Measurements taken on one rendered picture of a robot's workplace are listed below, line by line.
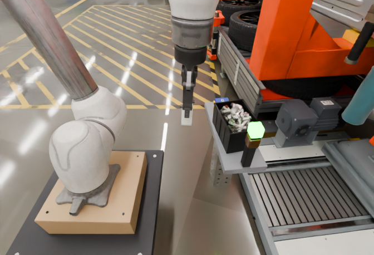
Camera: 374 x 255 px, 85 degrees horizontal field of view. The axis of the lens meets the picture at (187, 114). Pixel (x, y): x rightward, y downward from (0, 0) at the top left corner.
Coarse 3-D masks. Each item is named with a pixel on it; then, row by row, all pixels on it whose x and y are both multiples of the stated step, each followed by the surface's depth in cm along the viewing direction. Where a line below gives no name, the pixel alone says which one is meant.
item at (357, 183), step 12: (324, 144) 127; (336, 144) 124; (336, 156) 119; (336, 168) 119; (348, 168) 111; (348, 180) 111; (360, 180) 108; (360, 192) 105; (372, 192) 103; (372, 204) 99; (372, 216) 99
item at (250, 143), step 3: (246, 135) 70; (246, 138) 71; (249, 138) 68; (246, 141) 71; (249, 141) 68; (252, 141) 68; (255, 141) 68; (258, 141) 68; (249, 144) 69; (252, 144) 69; (255, 144) 69; (258, 144) 69; (249, 147) 69; (252, 147) 70; (255, 147) 70
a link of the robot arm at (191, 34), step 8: (176, 24) 41; (184, 24) 40; (192, 24) 39; (200, 24) 40; (208, 24) 40; (176, 32) 42; (184, 32) 41; (192, 32) 40; (200, 32) 41; (208, 32) 42; (176, 40) 42; (184, 40) 42; (192, 40) 42; (200, 40) 42; (208, 40) 43; (192, 48) 44
